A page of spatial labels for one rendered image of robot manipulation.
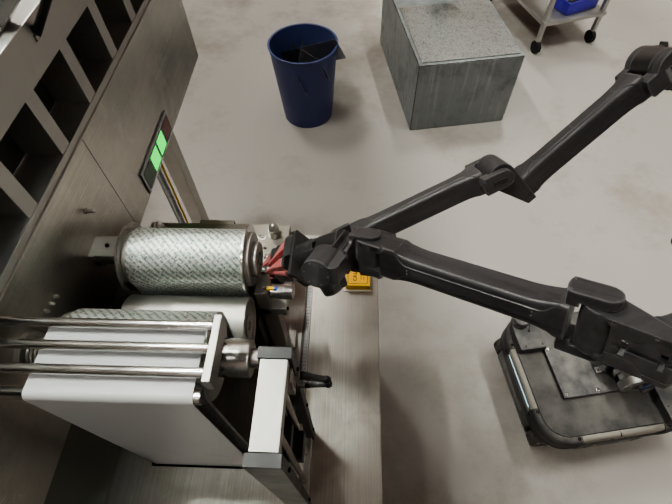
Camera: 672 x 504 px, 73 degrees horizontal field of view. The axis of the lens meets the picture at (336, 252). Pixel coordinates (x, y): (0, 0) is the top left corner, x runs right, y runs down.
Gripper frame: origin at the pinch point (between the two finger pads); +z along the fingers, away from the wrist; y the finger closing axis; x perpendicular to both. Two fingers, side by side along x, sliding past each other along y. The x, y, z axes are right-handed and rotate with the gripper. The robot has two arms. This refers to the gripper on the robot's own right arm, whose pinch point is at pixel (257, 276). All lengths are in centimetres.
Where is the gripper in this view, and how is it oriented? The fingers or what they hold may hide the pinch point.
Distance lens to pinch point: 116.0
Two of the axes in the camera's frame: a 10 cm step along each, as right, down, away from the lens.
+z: -8.6, 2.6, 4.4
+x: -5.1, -5.0, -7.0
